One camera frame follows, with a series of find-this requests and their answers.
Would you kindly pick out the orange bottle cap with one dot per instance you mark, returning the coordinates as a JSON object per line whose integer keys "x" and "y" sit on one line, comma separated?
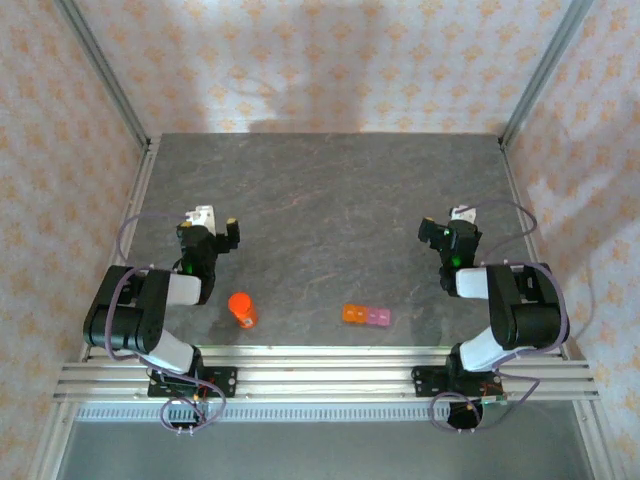
{"x": 239, "y": 302}

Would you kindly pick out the orange pill bottle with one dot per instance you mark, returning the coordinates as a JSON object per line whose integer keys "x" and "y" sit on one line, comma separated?
{"x": 247, "y": 320}

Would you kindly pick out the orange and pink pill organizer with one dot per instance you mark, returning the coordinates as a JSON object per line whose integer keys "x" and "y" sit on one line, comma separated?
{"x": 366, "y": 315}

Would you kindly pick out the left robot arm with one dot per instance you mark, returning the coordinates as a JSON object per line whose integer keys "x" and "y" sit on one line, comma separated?
{"x": 130, "y": 320}

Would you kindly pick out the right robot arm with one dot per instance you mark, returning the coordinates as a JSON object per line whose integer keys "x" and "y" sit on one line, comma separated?
{"x": 525, "y": 310}

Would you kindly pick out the green circuit board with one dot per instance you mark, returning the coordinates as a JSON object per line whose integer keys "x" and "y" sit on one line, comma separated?
{"x": 495, "y": 400}

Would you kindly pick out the orange patterned white curtain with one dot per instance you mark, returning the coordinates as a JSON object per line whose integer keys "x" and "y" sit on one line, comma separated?
{"x": 320, "y": 50}

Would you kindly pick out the grey metal sheet panel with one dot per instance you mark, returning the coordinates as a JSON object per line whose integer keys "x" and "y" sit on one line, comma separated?
{"x": 320, "y": 450}

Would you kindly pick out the aluminium lower beam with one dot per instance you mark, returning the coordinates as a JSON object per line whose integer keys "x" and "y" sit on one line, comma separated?
{"x": 50, "y": 450}
{"x": 597, "y": 450}

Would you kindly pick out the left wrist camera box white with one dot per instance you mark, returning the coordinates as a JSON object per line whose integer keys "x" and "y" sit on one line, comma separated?
{"x": 200, "y": 217}

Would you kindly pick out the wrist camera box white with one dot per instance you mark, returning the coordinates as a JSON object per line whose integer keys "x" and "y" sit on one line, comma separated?
{"x": 200, "y": 217}
{"x": 462, "y": 214}

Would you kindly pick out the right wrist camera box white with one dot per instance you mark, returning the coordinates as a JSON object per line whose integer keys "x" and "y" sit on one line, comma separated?
{"x": 462, "y": 214}

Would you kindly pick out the aluminium side rail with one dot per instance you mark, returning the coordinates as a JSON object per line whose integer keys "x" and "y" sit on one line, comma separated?
{"x": 509, "y": 165}
{"x": 149, "y": 155}

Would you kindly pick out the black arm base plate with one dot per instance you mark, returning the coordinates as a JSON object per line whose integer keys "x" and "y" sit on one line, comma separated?
{"x": 425, "y": 382}
{"x": 227, "y": 382}

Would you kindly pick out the aluminium mounting rail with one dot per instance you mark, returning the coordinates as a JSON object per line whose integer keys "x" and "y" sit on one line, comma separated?
{"x": 325, "y": 380}

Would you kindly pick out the aluminium frame post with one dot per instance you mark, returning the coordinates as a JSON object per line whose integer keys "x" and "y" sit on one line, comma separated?
{"x": 546, "y": 65}
{"x": 101, "y": 65}

